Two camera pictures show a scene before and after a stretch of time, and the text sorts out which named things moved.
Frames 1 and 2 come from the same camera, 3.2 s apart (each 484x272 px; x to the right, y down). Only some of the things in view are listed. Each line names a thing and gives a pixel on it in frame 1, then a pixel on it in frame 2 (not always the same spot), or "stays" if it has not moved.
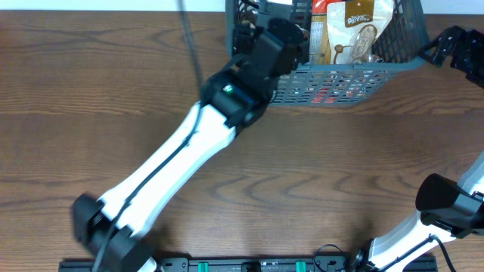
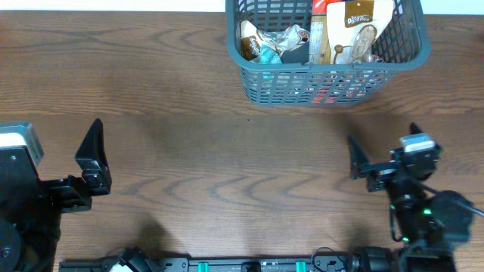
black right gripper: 452,41 → 388,171
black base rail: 234,263 stays
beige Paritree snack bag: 352,27 stays
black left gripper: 246,32 → 72,195
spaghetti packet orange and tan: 320,51 stays
